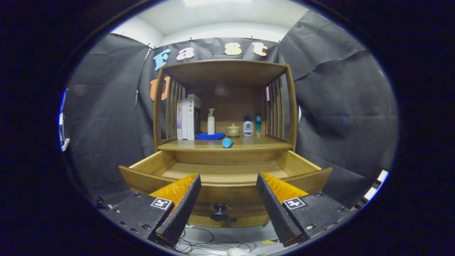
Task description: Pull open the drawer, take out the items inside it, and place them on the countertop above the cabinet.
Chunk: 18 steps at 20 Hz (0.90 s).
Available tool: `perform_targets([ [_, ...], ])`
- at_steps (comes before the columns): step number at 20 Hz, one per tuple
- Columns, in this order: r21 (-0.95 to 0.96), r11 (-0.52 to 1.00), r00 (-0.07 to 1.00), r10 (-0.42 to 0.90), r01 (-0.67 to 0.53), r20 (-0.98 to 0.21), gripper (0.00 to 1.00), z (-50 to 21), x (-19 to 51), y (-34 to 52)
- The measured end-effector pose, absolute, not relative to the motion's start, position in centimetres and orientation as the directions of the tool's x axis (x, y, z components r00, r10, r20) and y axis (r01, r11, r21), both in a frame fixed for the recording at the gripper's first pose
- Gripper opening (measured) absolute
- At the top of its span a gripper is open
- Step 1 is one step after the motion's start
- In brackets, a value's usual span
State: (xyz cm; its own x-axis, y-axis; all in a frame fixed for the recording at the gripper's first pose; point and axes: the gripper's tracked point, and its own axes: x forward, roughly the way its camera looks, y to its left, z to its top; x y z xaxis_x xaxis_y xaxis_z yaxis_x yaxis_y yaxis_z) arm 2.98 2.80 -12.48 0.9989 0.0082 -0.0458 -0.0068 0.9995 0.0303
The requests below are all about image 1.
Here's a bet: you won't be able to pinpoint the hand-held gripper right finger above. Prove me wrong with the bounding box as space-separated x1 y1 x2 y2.
256 172 356 247

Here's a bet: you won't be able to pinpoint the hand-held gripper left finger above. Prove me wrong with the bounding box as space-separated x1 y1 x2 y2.
101 173 202 248

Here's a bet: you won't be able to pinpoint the wooden drawer with black knob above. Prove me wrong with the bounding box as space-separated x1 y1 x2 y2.
118 150 333 228

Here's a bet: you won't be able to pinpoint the wooden countertop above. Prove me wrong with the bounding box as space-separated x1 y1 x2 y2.
157 134 293 153

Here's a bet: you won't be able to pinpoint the wooden cabinet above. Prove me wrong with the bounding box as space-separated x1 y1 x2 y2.
153 59 298 228

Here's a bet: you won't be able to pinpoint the blue folded cloth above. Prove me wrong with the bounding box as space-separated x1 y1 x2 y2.
196 132 226 140

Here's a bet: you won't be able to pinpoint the thin white book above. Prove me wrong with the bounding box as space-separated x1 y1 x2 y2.
181 99 188 140

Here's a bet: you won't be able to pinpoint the pale purple book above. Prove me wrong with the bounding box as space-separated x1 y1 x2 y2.
177 100 183 140

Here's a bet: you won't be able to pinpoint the white panel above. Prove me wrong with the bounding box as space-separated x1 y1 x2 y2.
355 170 390 210

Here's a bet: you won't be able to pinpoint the black floor cables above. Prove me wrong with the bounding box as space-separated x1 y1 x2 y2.
176 228 257 255

